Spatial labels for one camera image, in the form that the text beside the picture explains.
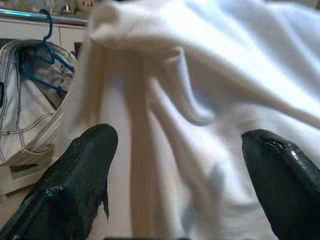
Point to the blue plastic hanger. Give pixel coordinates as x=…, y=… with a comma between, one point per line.
x=50, y=25

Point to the white jacket dark stitching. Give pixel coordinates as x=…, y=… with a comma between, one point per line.
x=25, y=112

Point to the white glass door cabinet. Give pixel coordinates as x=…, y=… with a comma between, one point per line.
x=15, y=30

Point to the white long sleeve garment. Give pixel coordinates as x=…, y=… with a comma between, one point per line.
x=200, y=75

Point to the chrome clothes rack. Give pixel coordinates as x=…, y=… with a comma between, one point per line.
x=25, y=15

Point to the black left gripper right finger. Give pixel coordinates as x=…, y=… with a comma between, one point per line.
x=285, y=190

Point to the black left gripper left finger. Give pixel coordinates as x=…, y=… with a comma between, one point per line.
x=67, y=190

